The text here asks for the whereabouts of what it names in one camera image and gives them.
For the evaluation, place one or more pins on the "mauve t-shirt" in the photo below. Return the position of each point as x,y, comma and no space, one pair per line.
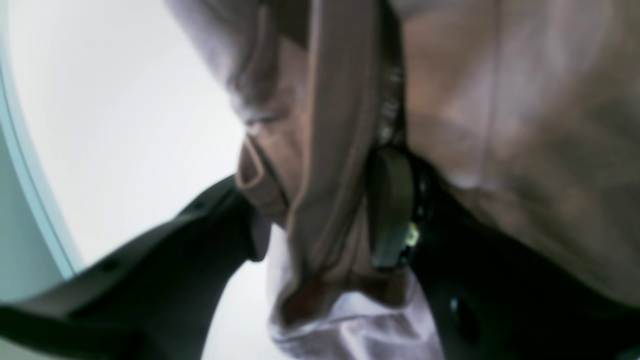
526,110

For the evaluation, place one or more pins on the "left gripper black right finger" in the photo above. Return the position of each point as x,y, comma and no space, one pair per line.
491,297

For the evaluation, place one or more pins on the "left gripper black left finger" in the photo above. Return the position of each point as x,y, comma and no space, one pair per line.
152,299

